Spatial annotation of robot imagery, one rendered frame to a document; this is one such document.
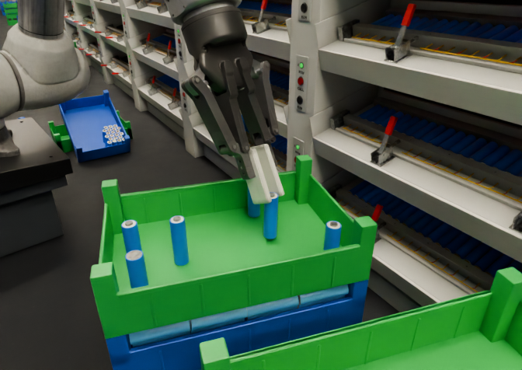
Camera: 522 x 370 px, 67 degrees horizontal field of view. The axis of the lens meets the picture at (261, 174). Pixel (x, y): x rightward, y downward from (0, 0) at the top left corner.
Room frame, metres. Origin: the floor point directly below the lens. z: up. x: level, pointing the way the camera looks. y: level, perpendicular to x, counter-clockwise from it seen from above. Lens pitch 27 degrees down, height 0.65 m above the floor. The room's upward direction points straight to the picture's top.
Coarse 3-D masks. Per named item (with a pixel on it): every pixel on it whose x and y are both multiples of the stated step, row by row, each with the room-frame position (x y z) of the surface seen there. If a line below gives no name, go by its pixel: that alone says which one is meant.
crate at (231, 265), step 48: (144, 192) 0.48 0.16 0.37; (192, 192) 0.50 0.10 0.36; (240, 192) 0.52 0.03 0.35; (288, 192) 0.54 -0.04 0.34; (144, 240) 0.43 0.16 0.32; (192, 240) 0.43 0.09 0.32; (240, 240) 0.43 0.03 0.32; (288, 240) 0.43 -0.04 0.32; (96, 288) 0.28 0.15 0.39; (144, 288) 0.29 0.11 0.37; (192, 288) 0.30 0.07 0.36; (240, 288) 0.32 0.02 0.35; (288, 288) 0.33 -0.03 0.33
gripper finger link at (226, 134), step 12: (192, 84) 0.43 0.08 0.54; (204, 84) 0.44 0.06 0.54; (192, 96) 0.44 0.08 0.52; (204, 96) 0.43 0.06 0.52; (204, 108) 0.44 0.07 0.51; (216, 108) 0.44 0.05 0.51; (204, 120) 0.44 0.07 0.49; (216, 120) 0.43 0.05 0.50; (216, 132) 0.43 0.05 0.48; (228, 132) 0.43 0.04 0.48; (216, 144) 0.44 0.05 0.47; (228, 144) 0.42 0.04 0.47
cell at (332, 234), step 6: (330, 222) 0.38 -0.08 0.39; (336, 222) 0.38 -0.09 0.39; (330, 228) 0.37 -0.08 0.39; (336, 228) 0.37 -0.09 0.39; (330, 234) 0.37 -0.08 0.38; (336, 234) 0.37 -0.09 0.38; (330, 240) 0.37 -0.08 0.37; (336, 240) 0.37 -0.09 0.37; (324, 246) 0.38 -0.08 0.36; (330, 246) 0.37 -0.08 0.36; (336, 246) 0.37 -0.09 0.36
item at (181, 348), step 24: (360, 288) 0.36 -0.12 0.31; (288, 312) 0.33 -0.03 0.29; (312, 312) 0.34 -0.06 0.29; (336, 312) 0.35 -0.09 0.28; (360, 312) 0.36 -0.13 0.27; (120, 336) 0.28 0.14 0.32; (192, 336) 0.30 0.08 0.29; (216, 336) 0.31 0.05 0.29; (240, 336) 0.32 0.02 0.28; (264, 336) 0.32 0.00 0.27; (288, 336) 0.33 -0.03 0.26; (120, 360) 0.28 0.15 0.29; (144, 360) 0.28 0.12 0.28; (168, 360) 0.29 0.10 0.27; (192, 360) 0.30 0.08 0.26
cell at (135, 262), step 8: (128, 256) 0.32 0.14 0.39; (136, 256) 0.32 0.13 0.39; (128, 264) 0.31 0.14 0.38; (136, 264) 0.31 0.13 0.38; (144, 264) 0.32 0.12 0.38; (128, 272) 0.32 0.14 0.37; (136, 272) 0.31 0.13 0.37; (144, 272) 0.32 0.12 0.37; (136, 280) 0.31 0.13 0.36; (144, 280) 0.32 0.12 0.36
